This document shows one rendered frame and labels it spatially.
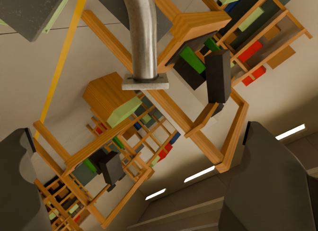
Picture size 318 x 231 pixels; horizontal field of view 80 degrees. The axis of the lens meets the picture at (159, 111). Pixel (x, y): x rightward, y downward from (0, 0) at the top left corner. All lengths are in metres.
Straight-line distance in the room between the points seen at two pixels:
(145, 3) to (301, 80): 6.43
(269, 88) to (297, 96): 0.76
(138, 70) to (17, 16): 0.16
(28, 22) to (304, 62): 6.35
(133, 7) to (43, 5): 0.12
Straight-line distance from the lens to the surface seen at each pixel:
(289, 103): 6.79
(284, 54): 5.85
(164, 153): 6.03
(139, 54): 0.22
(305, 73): 6.53
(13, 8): 0.31
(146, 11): 0.22
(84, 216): 10.94
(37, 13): 0.30
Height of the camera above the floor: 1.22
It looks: 1 degrees down
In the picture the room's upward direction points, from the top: 138 degrees clockwise
